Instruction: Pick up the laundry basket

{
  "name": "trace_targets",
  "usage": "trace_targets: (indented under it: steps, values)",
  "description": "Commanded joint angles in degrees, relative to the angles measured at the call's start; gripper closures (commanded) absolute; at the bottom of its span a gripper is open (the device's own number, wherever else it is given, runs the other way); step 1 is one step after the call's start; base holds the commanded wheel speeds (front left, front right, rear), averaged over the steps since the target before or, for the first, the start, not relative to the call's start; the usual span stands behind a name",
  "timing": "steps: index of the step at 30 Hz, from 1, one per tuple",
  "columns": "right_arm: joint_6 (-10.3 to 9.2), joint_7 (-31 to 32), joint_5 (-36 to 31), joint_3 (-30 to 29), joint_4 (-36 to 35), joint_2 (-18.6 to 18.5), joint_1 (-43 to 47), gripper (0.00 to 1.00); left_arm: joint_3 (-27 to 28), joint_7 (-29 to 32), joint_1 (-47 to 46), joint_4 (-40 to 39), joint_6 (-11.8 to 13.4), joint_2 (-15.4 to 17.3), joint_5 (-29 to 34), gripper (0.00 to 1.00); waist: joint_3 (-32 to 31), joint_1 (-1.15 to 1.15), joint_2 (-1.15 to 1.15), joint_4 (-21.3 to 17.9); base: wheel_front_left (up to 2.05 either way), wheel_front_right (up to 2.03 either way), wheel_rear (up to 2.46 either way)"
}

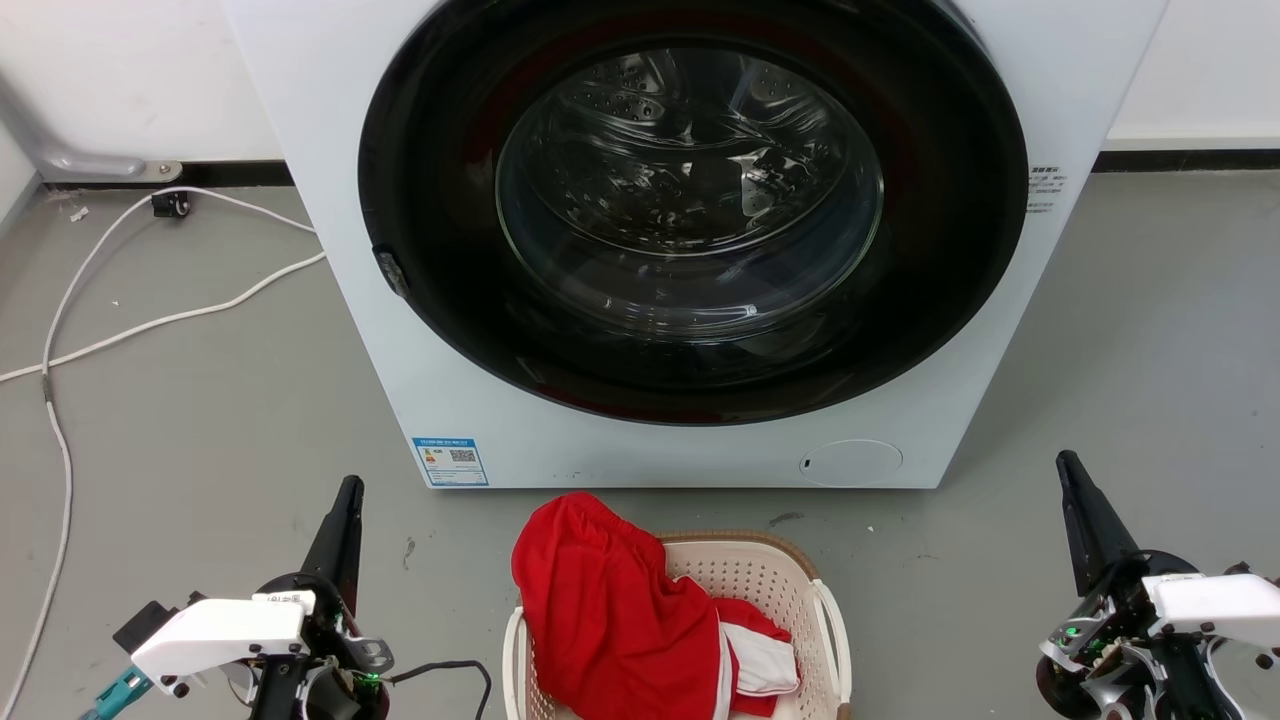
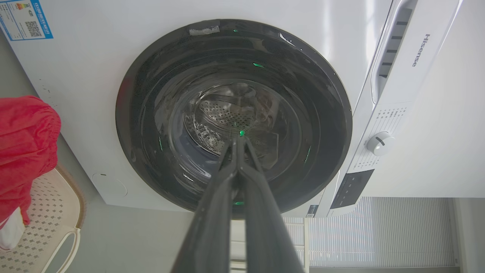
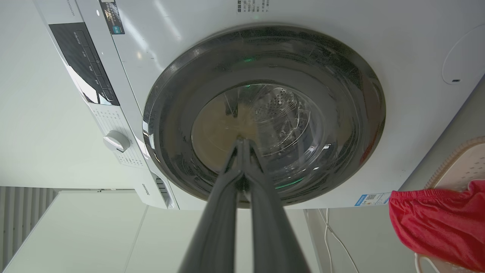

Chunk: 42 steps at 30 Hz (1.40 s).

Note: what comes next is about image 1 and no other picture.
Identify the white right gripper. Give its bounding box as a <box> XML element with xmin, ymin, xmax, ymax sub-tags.
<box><xmin>1035</xmin><ymin>450</ymin><xmax>1280</xmax><ymax>720</ymax></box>

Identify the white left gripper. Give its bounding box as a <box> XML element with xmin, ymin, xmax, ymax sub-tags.
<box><xmin>130</xmin><ymin>475</ymin><xmax>395</xmax><ymax>720</ymax></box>

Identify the cream plastic laundry basket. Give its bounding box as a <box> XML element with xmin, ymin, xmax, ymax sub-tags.
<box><xmin>502</xmin><ymin>530</ymin><xmax>854</xmax><ymax>720</ymax></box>

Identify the blue energy label sticker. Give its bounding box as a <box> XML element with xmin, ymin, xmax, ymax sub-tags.
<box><xmin>411</xmin><ymin>436</ymin><xmax>490</xmax><ymax>488</ymax></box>

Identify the white front-load washing machine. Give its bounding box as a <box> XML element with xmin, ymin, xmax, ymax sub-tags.
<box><xmin>222</xmin><ymin>0</ymin><xmax>1169</xmax><ymax>491</ymax></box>

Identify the round white filter cover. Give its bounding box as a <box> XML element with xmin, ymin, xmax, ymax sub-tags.
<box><xmin>798</xmin><ymin>439</ymin><xmax>904</xmax><ymax>488</ymax></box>

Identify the red and white garment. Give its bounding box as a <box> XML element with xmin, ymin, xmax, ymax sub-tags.
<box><xmin>511</xmin><ymin>491</ymin><xmax>802</xmax><ymax>720</ymax></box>

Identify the small text sticker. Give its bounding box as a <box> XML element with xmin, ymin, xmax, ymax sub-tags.
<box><xmin>1026</xmin><ymin>165</ymin><xmax>1068</xmax><ymax>216</ymax></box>

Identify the black round washer door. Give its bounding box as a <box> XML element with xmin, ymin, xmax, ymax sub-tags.
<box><xmin>357</xmin><ymin>0</ymin><xmax>1030</xmax><ymax>427</ymax></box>

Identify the black camera box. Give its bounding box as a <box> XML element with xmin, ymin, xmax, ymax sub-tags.
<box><xmin>112</xmin><ymin>592</ymin><xmax>207</xmax><ymax>655</ymax></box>

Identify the teal cable connector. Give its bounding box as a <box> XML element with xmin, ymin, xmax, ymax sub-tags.
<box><xmin>80</xmin><ymin>667</ymin><xmax>154</xmax><ymax>720</ymax></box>

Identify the thick white power cable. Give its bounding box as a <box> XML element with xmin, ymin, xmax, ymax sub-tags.
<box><xmin>0</xmin><ymin>252</ymin><xmax>328</xmax><ymax>385</ymax></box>

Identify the thin white hose cable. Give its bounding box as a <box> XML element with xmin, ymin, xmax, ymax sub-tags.
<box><xmin>0</xmin><ymin>186</ymin><xmax>317</xmax><ymax>717</ymax></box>

